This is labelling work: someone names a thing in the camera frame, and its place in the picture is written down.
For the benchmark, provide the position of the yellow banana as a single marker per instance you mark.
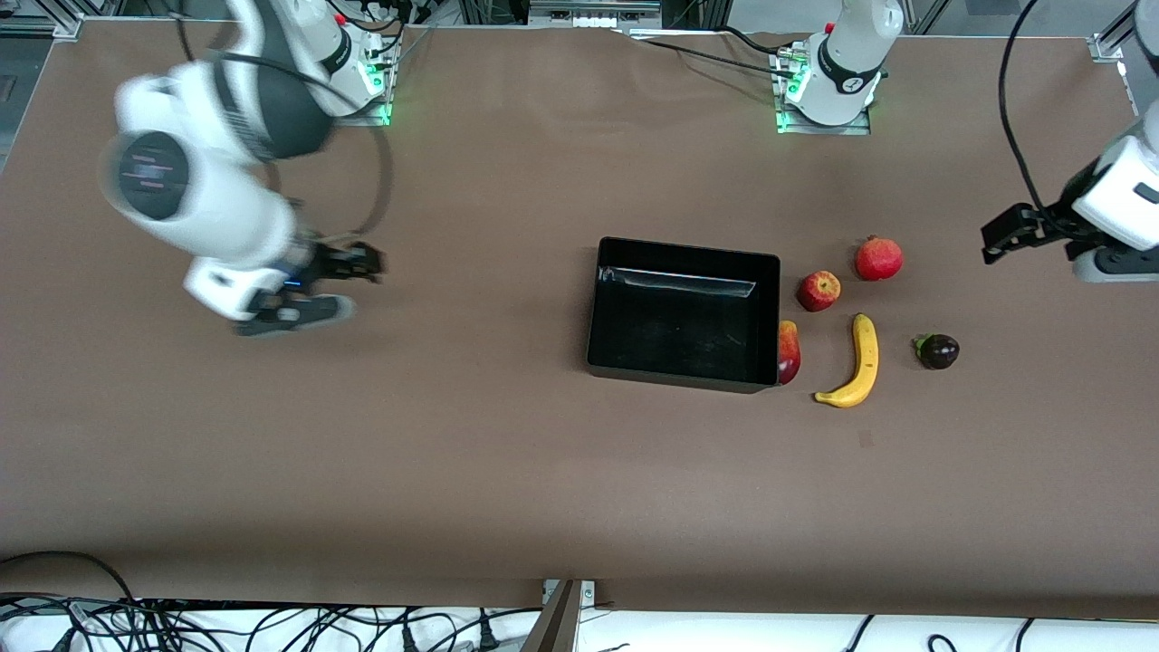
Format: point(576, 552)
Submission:
point(865, 362)

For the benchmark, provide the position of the red yellow apple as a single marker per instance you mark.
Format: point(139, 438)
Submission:
point(818, 291)

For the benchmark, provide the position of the black rectangular plastic tray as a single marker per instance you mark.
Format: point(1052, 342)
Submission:
point(679, 335)

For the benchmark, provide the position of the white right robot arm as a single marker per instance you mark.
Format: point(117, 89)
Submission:
point(217, 208)

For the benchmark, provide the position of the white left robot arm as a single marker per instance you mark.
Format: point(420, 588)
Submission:
point(851, 54)

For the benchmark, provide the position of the red pomegranate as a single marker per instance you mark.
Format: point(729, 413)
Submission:
point(878, 260)

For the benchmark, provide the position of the dark purple eggplant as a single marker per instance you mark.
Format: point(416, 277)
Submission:
point(940, 352)

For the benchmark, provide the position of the brown table cover sheet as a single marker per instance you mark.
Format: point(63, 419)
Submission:
point(453, 435)

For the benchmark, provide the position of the red yellow mango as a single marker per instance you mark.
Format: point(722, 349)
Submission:
point(790, 349)

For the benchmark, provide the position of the silver power strip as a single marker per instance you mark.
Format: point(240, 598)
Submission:
point(593, 14)

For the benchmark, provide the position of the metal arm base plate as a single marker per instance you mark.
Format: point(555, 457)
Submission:
point(376, 116)
point(824, 129)

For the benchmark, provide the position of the aluminium frame profile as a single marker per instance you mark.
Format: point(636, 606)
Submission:
point(1109, 45)

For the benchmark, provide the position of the silver metal bracket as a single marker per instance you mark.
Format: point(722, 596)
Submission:
point(589, 593)

